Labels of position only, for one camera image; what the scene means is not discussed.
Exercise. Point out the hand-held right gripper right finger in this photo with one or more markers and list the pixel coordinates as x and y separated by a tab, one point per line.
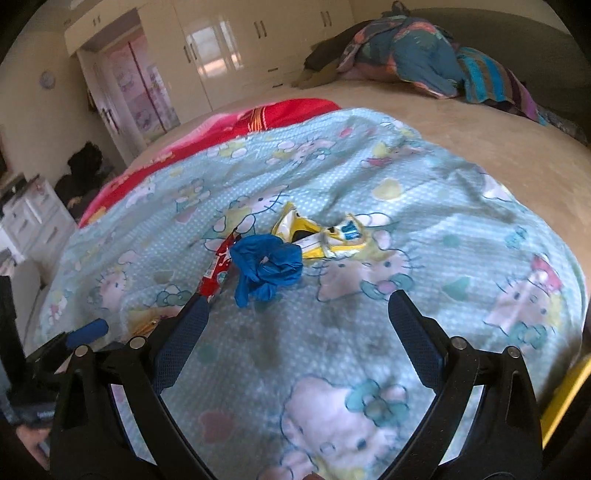
415	341

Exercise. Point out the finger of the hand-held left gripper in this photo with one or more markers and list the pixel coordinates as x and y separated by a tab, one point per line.
87	332

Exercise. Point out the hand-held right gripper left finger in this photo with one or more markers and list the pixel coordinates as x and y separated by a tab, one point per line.
184	344

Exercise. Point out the blue plastic bag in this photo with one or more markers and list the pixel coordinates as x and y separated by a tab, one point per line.
263	272

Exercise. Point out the yellow bin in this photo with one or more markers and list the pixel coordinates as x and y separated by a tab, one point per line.
561	401

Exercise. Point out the red candy wrapper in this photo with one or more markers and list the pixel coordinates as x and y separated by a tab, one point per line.
217	265

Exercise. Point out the white drawer cabinet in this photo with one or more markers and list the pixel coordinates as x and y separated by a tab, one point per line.
37	217

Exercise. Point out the black bag pile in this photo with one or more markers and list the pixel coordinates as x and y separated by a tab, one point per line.
83	170

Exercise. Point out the yellow white wrapper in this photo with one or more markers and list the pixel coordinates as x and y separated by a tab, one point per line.
300	226

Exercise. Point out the light blue cartoon blanket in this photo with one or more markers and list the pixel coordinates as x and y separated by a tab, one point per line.
369	184

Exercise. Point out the beige bed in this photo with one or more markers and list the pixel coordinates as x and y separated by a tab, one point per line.
461	129

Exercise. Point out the pink cartoon door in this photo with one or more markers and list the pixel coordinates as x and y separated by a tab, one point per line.
138	87

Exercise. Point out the red blanket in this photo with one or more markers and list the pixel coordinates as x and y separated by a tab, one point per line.
286	115

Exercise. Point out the patterned grey cloth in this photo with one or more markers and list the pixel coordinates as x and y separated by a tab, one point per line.
563	127

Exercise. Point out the striped towel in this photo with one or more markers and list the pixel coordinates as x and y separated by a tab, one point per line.
485	78

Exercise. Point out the floral teal blanket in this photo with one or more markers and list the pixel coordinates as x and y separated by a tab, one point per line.
406	55

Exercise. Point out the dark brown clothes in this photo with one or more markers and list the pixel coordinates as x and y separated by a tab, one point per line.
323	60

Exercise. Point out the cream glossy wardrobe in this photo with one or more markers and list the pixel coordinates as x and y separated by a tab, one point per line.
277	37

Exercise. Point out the pile of colourful bedding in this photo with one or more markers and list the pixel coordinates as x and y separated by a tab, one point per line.
508	32

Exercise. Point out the round wall clock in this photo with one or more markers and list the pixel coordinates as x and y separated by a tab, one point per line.
47	79

